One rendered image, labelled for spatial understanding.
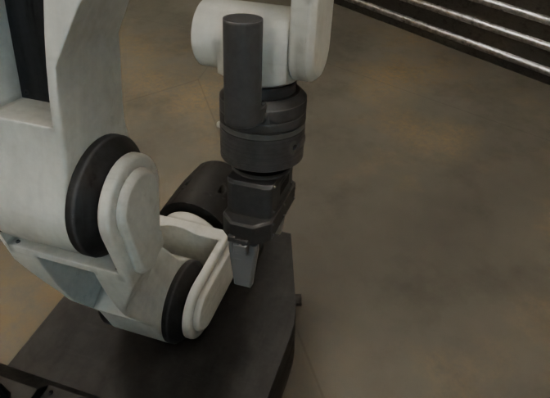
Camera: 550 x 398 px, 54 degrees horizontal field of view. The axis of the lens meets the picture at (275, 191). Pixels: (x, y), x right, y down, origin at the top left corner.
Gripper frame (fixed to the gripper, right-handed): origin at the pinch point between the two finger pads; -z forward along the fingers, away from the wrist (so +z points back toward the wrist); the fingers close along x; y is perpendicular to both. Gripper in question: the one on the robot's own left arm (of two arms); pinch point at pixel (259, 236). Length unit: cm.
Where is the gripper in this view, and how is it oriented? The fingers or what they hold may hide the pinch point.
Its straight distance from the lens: 64.1
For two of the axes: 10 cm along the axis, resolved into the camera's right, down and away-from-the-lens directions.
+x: -3.1, 4.9, -8.1
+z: 0.3, -8.5, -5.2
